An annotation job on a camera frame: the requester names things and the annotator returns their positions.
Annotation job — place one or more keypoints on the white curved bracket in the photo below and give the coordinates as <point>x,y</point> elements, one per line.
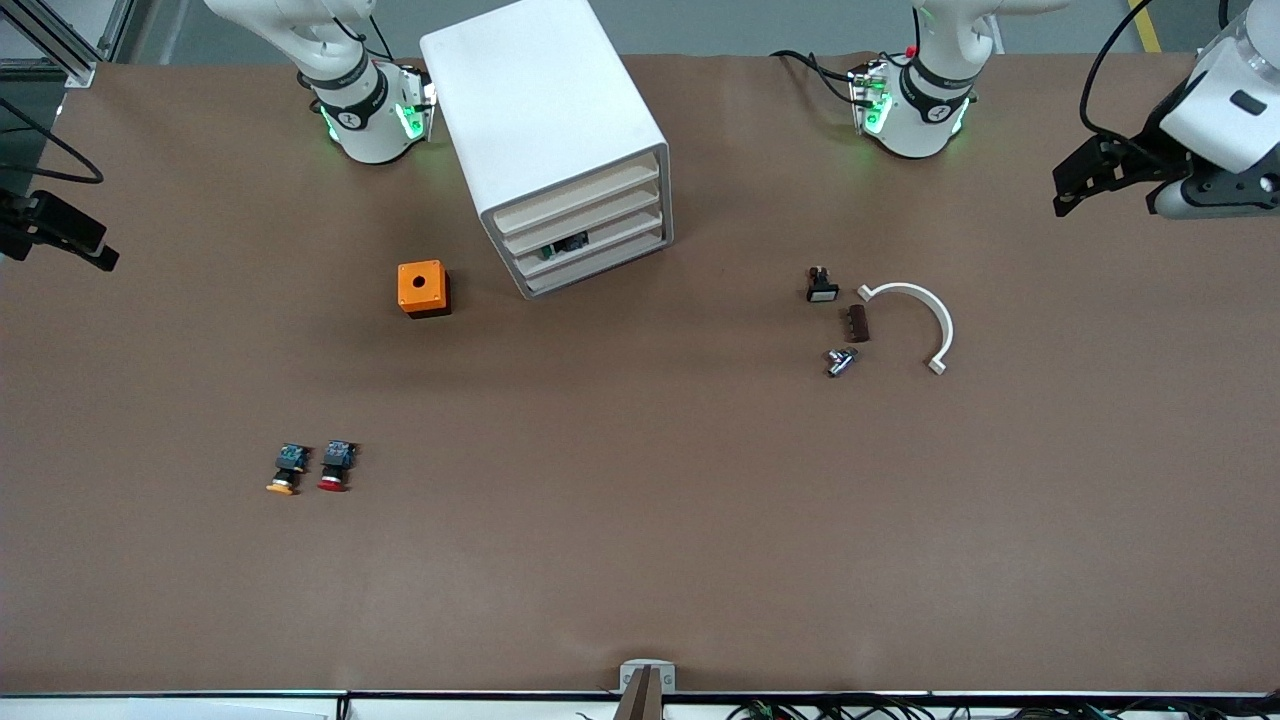
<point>935,315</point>

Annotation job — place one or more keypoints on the brown block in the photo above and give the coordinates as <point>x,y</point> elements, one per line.
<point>858,323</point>

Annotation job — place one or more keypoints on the red push button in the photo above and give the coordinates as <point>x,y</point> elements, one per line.
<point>336,467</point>

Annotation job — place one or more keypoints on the aluminium frame profile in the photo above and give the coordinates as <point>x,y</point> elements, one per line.
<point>60,45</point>

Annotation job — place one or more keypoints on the yellow push button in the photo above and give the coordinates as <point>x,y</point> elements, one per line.
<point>287,470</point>

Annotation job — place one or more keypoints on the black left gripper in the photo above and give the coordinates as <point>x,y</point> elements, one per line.
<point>1137,153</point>

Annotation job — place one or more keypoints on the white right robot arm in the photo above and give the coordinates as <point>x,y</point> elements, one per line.
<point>365,120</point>

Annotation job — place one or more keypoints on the grey metal bracket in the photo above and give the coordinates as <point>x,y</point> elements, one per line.
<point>647,676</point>

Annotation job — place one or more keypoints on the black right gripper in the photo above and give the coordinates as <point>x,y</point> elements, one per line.
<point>22,225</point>

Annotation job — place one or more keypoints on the green push button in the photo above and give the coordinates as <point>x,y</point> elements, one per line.
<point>568,245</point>

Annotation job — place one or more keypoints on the black white push button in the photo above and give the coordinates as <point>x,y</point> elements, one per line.
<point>821,285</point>

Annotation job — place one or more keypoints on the orange button box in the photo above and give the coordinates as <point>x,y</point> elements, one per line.
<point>420,285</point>

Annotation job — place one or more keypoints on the metal key switch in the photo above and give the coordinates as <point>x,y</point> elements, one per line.
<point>840,361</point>

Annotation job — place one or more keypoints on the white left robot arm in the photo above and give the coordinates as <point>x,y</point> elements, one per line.
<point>925,110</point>

